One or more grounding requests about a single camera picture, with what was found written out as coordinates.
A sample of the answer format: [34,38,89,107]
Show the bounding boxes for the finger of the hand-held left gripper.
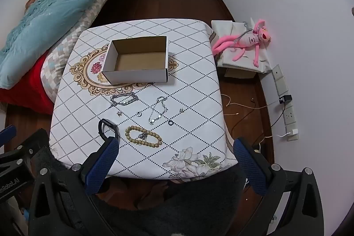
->
[0,125,16,147]
[0,128,50,170]

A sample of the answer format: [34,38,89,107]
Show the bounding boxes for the pink plush toy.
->
[212,19,271,68]

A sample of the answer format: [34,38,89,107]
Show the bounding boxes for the silver chain bracelet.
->
[110,92,139,107]

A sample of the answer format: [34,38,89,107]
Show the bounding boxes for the red blanket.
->
[0,55,56,115]

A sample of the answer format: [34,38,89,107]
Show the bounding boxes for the white wall socket strip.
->
[271,64,299,141]

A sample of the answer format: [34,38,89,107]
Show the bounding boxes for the checkered beige quilt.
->
[40,0,139,104]

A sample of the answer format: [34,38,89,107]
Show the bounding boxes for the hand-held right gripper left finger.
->
[29,136,120,236]

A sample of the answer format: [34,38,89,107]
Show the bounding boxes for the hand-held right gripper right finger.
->
[233,137,325,236]

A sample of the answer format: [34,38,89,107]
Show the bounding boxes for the beige cable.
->
[221,94,280,116]

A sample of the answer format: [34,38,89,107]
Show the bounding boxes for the thin silver disc bracelet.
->
[148,96,168,126]

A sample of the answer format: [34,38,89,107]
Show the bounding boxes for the wooden bead bracelet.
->
[125,126,162,148]

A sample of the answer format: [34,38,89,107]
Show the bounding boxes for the black cable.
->
[231,103,285,140]

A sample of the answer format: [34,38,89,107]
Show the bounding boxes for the cardboard box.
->
[101,36,169,84]

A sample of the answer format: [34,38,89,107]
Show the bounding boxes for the light blue quilt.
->
[0,0,146,89]

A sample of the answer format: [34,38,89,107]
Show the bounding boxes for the black wrist band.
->
[99,119,120,142]

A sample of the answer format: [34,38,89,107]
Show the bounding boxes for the diamond pattern floral tablecloth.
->
[50,19,239,180]

